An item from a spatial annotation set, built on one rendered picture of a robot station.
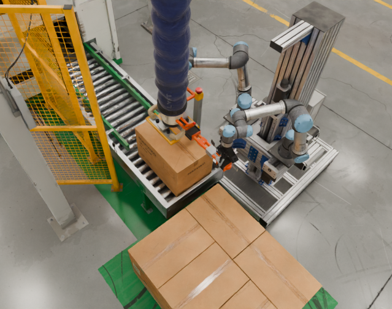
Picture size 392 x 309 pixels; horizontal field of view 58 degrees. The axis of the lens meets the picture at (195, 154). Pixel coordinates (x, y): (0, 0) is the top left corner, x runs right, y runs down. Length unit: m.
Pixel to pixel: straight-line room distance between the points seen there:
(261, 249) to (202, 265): 0.50
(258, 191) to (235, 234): 0.77
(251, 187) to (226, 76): 1.90
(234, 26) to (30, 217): 4.05
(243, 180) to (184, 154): 0.99
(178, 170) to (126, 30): 3.40
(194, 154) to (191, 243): 0.73
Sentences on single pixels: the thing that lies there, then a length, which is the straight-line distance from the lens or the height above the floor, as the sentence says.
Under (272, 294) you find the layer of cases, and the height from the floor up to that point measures 0.54.
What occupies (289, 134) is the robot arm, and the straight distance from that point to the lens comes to 2.75.
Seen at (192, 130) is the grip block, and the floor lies 1.29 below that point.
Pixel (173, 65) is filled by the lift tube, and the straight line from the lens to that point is 2.28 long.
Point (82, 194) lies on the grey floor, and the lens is 3.91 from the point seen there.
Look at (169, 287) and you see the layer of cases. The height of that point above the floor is 0.54.
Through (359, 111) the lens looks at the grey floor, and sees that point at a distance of 5.09.
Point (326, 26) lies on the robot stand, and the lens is 2.47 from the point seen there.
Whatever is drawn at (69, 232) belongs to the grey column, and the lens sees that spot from 3.73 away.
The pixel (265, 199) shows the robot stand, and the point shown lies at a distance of 3.62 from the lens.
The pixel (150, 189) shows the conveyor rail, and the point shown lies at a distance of 3.13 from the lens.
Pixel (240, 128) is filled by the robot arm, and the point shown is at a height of 1.61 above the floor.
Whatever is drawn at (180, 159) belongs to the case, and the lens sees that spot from 2.87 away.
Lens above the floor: 3.30
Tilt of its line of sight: 54 degrees down
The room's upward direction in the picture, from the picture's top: 4 degrees clockwise
